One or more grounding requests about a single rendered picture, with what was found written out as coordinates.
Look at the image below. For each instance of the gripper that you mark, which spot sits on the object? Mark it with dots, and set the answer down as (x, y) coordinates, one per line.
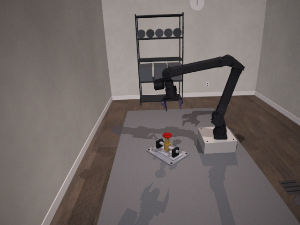
(171, 95)

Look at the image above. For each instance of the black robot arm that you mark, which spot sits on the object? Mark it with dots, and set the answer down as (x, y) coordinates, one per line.
(218, 115)

